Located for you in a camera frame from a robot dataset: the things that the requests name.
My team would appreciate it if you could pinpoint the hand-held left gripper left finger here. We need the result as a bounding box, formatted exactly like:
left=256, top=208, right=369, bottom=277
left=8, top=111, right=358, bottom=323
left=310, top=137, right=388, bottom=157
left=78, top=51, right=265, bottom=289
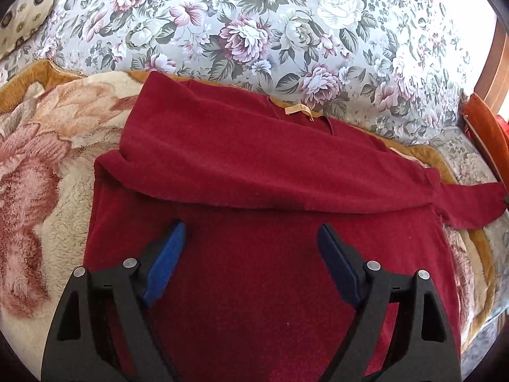
left=41, top=220, right=187, bottom=382

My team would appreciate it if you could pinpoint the floral grey bedspread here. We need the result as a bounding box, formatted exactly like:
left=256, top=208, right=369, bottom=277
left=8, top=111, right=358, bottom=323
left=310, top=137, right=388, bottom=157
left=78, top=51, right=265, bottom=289
left=0, top=0, right=509, bottom=382

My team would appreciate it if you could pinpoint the orange leather bag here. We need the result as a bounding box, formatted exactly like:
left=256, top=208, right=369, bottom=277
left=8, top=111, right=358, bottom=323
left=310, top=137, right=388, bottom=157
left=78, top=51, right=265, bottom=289
left=461, top=92, right=509, bottom=189

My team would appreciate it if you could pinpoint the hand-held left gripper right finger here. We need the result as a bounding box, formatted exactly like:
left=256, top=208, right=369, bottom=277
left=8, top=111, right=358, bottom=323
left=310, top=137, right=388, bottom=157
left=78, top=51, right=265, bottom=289
left=317, top=223, right=462, bottom=382

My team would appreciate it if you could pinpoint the dark red sweater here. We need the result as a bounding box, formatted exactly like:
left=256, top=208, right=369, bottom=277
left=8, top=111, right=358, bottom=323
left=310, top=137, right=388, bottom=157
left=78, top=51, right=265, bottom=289
left=81, top=70, right=506, bottom=382

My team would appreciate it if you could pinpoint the cream patterned pillow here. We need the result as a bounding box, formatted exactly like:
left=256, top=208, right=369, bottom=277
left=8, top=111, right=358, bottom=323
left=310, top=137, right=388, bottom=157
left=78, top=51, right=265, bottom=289
left=0, top=0, right=59, bottom=50

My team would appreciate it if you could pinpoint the fluffy beige floral blanket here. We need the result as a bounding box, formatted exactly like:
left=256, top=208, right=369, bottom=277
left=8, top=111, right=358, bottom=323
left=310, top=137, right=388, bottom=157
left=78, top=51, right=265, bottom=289
left=0, top=59, right=497, bottom=361

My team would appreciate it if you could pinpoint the wooden bed frame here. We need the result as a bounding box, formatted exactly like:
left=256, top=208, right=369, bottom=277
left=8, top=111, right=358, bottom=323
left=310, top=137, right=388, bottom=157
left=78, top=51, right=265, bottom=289
left=474, top=19, right=509, bottom=106

